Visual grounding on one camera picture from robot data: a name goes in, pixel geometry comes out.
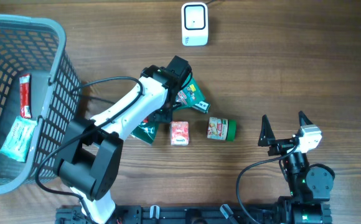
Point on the red white small carton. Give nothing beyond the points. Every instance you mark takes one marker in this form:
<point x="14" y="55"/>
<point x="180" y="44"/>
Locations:
<point x="179" y="133"/>

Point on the grey plastic shopping basket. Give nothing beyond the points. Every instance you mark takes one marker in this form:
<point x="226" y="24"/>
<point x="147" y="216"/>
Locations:
<point x="35" y="46"/>

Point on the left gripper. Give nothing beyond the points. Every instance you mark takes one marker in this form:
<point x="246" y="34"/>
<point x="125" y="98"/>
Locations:
<point x="166" y="117"/>

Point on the red stick sachet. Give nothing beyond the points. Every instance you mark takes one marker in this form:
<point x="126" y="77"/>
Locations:
<point x="24" y="85"/>

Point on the green 3M gloves package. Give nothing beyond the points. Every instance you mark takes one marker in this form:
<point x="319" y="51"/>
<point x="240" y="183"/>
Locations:
<point x="189" y="96"/>

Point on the green lid spice jar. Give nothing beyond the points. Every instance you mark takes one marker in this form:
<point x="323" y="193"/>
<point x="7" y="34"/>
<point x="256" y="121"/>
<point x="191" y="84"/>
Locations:
<point x="221" y="129"/>

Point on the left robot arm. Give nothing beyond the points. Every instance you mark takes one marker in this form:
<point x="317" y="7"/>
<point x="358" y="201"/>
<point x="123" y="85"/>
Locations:
<point x="89" y="160"/>

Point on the mint green wipes pack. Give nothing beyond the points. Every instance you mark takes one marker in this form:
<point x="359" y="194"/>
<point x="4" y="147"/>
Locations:
<point x="16" y="145"/>

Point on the white barcode scanner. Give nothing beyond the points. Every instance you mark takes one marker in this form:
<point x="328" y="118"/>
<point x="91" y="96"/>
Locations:
<point x="195" y="24"/>

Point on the small green white box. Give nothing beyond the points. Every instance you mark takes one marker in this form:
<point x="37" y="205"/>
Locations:
<point x="202" y="107"/>

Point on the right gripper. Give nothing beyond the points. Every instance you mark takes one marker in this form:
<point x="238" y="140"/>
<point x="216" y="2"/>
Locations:
<point x="267" y="138"/>

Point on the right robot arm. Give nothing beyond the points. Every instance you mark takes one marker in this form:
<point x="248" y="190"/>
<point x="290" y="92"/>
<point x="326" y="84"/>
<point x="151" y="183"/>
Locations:
<point x="309" y="185"/>

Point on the black mounting rail base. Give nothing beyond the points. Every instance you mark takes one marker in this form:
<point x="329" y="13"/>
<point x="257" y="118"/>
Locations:
<point x="224" y="214"/>

